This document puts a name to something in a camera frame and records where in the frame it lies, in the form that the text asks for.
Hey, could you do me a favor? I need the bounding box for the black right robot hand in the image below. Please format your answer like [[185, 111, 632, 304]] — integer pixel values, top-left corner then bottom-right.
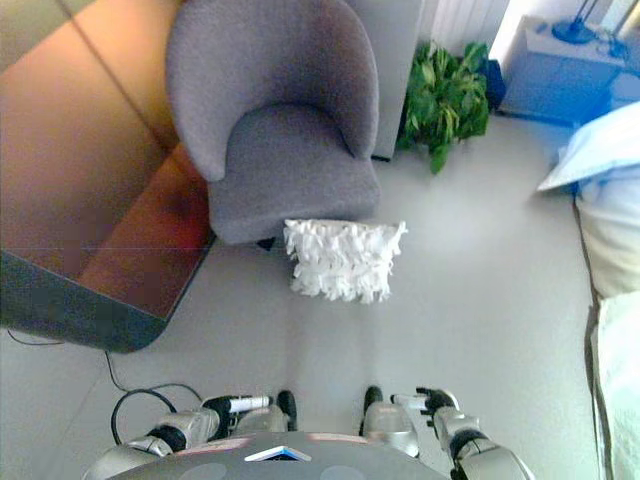
[[389, 386, 462, 416]]

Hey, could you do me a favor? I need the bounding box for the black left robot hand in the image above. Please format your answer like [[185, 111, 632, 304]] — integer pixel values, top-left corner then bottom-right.
[[201, 394, 276, 416]]

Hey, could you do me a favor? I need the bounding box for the white shaggy pillow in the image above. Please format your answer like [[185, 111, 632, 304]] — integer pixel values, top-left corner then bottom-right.
[[282, 218, 409, 305]]

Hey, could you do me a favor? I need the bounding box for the light blue bed pillow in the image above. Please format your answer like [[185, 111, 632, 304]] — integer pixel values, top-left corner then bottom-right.
[[536, 101, 640, 194]]

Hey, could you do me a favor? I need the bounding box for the silver left robot leg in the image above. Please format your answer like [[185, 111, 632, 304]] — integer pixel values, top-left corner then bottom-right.
[[219, 389, 299, 444]]

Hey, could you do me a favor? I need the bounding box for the silver robot leg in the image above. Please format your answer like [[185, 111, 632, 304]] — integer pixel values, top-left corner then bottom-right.
[[358, 385, 421, 459], [219, 389, 299, 444]]

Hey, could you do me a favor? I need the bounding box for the silver right robot leg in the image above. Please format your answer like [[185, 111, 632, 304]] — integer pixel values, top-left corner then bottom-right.
[[358, 385, 421, 459]]

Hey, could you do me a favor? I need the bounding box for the dark robot torso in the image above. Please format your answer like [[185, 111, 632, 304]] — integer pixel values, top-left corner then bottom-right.
[[107, 430, 451, 480]]

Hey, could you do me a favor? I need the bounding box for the white bed with duvet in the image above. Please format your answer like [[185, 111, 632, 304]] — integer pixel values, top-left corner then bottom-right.
[[571, 164, 640, 480]]

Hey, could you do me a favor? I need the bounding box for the grey upholstered armchair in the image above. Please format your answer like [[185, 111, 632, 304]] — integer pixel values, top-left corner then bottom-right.
[[165, 0, 382, 251]]

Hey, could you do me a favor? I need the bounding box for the green potted plant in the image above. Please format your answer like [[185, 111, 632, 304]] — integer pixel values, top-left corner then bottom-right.
[[395, 40, 492, 176]]

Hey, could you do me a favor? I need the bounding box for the white nightstand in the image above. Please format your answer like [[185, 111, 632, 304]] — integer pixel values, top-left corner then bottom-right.
[[498, 14, 632, 126]]

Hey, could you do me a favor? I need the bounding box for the blue lamp base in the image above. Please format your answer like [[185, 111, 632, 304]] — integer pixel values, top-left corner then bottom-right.
[[551, 0, 596, 44]]

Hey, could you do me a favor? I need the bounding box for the black cable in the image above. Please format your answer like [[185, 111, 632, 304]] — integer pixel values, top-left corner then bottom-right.
[[6, 327, 204, 448]]

